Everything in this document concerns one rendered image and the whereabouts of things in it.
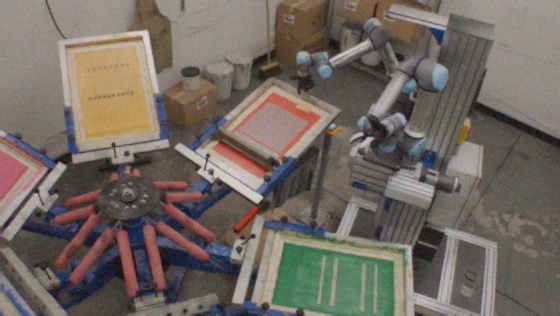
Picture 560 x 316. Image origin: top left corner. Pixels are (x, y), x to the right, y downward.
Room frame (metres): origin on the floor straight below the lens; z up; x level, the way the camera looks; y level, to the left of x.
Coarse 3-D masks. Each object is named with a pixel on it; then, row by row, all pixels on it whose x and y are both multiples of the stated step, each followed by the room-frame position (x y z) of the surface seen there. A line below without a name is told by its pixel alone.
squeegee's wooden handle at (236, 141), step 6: (222, 132) 2.25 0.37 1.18; (228, 132) 2.24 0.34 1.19; (222, 138) 2.27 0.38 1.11; (228, 138) 2.22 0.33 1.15; (234, 138) 2.19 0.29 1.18; (234, 144) 2.20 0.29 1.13; (240, 144) 2.16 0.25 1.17; (246, 144) 2.14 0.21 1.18; (246, 150) 2.14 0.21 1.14; (252, 150) 2.10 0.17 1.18; (258, 150) 2.10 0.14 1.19; (258, 156) 2.08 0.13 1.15; (264, 156) 2.05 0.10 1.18; (270, 156) 2.06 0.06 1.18; (264, 162) 2.06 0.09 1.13; (270, 162) 2.06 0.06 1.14
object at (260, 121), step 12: (276, 96) 2.66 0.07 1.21; (264, 108) 2.55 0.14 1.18; (276, 108) 2.55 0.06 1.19; (288, 108) 2.55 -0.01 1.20; (252, 120) 2.45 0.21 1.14; (264, 120) 2.45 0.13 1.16; (276, 120) 2.44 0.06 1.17; (252, 132) 2.35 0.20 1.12; (264, 132) 2.35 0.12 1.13; (216, 144) 2.26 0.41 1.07; (228, 156) 2.16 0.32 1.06; (240, 156) 2.16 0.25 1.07
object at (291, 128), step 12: (288, 120) 2.44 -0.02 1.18; (300, 120) 2.44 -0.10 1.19; (312, 120) 2.44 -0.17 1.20; (276, 132) 2.34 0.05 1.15; (288, 132) 2.34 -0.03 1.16; (300, 132) 2.34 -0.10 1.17; (264, 144) 2.25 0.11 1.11; (276, 144) 2.25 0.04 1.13; (288, 144) 2.25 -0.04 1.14; (252, 168) 2.07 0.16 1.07; (264, 168) 2.07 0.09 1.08
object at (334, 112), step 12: (264, 84) 2.74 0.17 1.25; (276, 84) 2.75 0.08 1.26; (288, 84) 2.73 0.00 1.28; (252, 96) 2.63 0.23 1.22; (312, 96) 2.61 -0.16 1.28; (240, 108) 2.52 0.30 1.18; (324, 108) 2.51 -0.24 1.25; (336, 108) 2.49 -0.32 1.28; (228, 120) 2.42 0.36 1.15; (324, 120) 2.39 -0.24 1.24; (216, 132) 2.33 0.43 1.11; (204, 144) 2.24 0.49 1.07; (312, 144) 2.24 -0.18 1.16; (204, 156) 2.13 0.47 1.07; (300, 156) 2.15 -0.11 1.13; (228, 168) 2.04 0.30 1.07; (240, 180) 1.96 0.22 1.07
